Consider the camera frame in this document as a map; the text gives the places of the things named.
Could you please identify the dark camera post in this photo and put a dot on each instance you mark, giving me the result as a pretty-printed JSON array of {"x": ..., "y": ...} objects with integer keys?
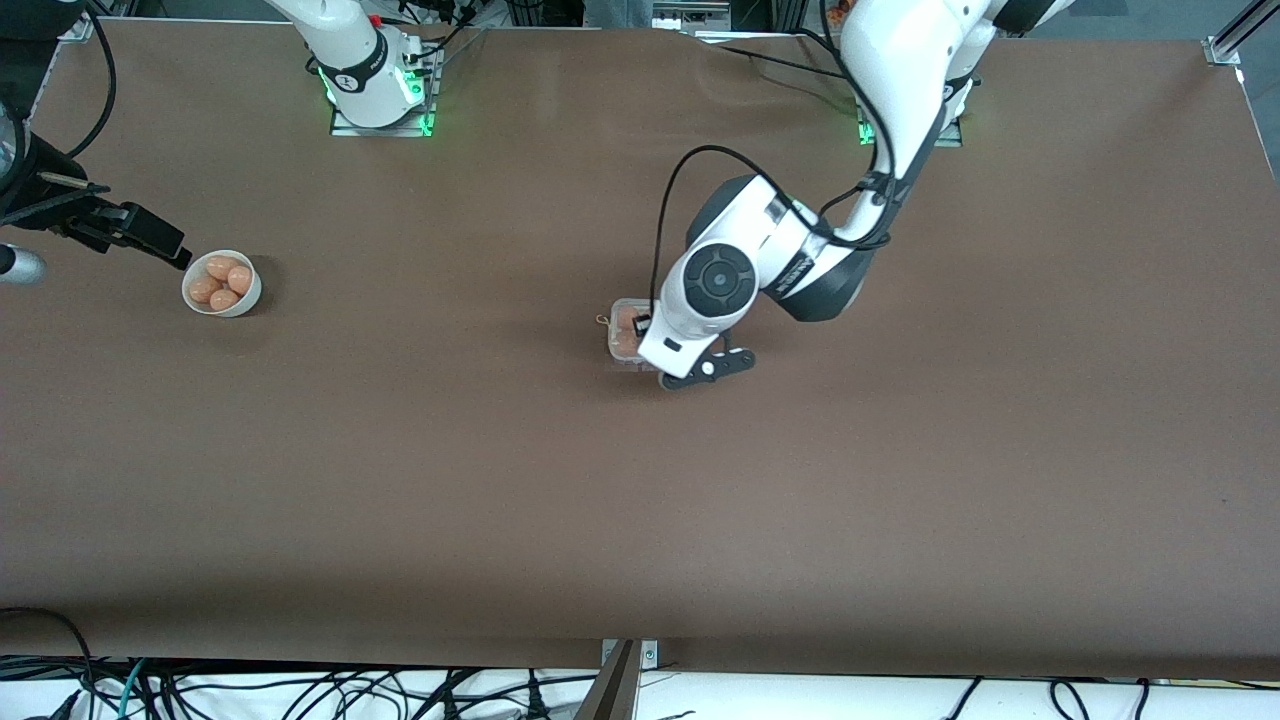
[{"x": 612, "y": 695}]

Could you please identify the metal corner bracket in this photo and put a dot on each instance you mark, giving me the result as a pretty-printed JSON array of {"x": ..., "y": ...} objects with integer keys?
[{"x": 78, "y": 28}]

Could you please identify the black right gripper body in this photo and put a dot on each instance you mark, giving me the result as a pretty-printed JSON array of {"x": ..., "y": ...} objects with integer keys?
[{"x": 88, "y": 226}]

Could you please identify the orange decorative items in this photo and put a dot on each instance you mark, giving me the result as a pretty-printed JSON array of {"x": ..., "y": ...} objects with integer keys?
[{"x": 836, "y": 8}]

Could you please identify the small metal table bracket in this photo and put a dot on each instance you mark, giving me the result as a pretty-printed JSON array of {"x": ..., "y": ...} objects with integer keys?
[{"x": 650, "y": 655}]

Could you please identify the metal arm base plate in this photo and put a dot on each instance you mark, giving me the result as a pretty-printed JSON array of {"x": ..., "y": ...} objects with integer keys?
[
  {"x": 345, "y": 129},
  {"x": 950, "y": 141}
]

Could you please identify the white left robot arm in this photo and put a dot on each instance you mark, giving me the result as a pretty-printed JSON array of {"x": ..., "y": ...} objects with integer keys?
[{"x": 900, "y": 60}]

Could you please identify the metal equipment frame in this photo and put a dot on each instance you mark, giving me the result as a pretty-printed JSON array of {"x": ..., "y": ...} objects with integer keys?
[{"x": 695, "y": 15}]

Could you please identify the clear plastic egg box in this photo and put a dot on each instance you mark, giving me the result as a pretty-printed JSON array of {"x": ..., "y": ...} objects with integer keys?
[{"x": 620, "y": 302}]

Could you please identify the brown table cover sheet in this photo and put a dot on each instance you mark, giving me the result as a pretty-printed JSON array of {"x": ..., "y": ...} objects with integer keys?
[{"x": 640, "y": 500}]

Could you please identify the person in grey trousers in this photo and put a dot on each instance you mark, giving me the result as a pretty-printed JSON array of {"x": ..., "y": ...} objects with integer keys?
[{"x": 615, "y": 12}]

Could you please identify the white round bowl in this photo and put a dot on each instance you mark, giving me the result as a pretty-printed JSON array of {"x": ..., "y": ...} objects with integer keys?
[{"x": 250, "y": 302}]

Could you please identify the aluminium frame profile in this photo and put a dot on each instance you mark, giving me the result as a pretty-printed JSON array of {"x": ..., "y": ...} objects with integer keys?
[{"x": 1225, "y": 48}]

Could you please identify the clear adhesive tape strip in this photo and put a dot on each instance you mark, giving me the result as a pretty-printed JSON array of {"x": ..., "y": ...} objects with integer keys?
[{"x": 625, "y": 367}]

